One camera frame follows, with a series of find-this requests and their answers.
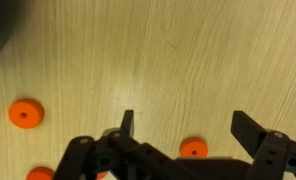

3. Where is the orange plastic disc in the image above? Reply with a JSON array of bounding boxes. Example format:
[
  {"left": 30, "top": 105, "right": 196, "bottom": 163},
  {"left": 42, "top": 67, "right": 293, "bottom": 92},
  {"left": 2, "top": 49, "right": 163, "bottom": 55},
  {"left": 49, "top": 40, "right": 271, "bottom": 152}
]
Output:
[
  {"left": 8, "top": 98, "right": 45, "bottom": 130},
  {"left": 25, "top": 166, "right": 56, "bottom": 180},
  {"left": 179, "top": 137, "right": 209, "bottom": 159},
  {"left": 96, "top": 170, "right": 109, "bottom": 180}
]

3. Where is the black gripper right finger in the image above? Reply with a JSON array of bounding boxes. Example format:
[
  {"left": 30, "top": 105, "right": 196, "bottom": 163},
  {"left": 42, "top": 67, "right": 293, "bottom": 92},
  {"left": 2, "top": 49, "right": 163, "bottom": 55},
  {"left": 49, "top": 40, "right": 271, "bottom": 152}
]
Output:
[{"left": 230, "top": 110, "right": 296, "bottom": 180}]

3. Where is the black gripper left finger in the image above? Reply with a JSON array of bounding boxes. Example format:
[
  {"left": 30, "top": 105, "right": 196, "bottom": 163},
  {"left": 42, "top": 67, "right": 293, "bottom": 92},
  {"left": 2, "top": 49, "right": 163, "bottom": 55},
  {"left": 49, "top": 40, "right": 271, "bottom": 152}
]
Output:
[{"left": 51, "top": 109, "right": 196, "bottom": 180}]

